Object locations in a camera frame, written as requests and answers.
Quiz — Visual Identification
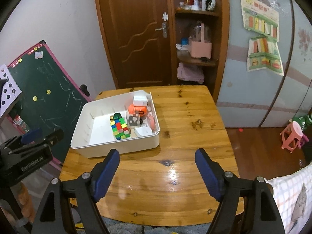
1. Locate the white plastic storage bin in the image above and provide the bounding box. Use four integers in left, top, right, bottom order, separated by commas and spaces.
71, 90, 160, 158

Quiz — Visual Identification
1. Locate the clear plastic small box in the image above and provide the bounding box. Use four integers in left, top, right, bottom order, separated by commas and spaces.
126, 111, 143, 128

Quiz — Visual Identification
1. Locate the green chalkboard pink frame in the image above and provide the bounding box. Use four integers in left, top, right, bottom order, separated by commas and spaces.
1, 41, 90, 162

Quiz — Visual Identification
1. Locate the orange round toy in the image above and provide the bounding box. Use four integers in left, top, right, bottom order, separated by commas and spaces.
128, 104, 148, 117

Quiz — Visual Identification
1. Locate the white checkered cloth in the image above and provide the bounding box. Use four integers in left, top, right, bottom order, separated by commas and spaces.
266, 164, 311, 233

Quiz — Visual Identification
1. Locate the pink plastic stool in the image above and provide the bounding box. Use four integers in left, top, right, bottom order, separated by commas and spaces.
280, 121, 309, 153

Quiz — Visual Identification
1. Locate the upper bookshelf wall poster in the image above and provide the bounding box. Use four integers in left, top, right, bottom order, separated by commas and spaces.
240, 0, 280, 42

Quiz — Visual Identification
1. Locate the silver door handle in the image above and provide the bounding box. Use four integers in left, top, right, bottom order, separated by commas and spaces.
155, 22, 168, 39

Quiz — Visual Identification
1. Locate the white curved plastic tool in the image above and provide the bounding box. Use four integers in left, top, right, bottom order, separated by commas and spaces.
134, 125, 153, 137

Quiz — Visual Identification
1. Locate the colourful rubik cube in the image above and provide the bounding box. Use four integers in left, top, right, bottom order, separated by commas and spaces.
110, 117, 131, 141

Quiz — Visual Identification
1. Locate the white charger adapter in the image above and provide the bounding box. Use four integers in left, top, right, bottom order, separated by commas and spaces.
133, 95, 148, 107

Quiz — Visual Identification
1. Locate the pink basket clear dome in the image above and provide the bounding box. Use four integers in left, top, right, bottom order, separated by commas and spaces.
189, 21, 212, 60

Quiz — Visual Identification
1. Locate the wooden corner shelf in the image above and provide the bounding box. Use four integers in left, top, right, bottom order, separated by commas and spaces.
172, 0, 230, 100

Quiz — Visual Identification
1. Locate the green bottle gold cap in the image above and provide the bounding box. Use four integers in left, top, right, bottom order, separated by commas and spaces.
110, 113, 122, 121

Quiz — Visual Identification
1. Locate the lower bookshelf wall poster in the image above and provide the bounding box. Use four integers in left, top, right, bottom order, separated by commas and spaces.
246, 35, 284, 76

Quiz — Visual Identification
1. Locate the brown wooden door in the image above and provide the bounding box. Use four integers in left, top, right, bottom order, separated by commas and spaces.
96, 0, 172, 88

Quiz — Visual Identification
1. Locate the pink round pouch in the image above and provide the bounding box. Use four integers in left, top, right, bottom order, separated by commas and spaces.
147, 115, 156, 131

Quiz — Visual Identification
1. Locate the white dotted calibration board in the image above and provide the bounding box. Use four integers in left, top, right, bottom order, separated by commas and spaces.
1, 65, 22, 117

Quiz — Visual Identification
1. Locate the person's left hand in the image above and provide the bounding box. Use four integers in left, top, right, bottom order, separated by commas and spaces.
12, 182, 35, 223

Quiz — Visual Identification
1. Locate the pink folded cloth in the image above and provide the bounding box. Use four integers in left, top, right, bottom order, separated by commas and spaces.
177, 62, 205, 84

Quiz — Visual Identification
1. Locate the bookshelf wall poster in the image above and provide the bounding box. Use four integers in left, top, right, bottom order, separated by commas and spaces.
240, 0, 280, 42
246, 35, 284, 76

